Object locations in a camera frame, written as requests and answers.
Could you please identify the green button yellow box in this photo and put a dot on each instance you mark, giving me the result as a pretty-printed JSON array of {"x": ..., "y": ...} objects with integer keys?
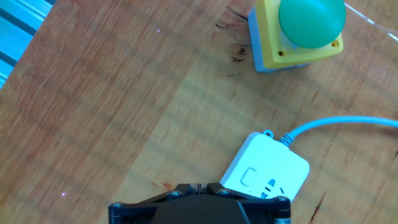
[{"x": 270, "y": 40}]

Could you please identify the white four-socket power strip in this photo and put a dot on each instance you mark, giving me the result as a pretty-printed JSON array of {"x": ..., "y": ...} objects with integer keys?
[{"x": 267, "y": 158}]

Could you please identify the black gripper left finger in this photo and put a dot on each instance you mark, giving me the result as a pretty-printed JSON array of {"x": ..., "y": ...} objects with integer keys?
[{"x": 183, "y": 189}]

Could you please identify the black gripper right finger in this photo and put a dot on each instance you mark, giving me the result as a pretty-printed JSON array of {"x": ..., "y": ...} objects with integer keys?
[{"x": 217, "y": 188}]

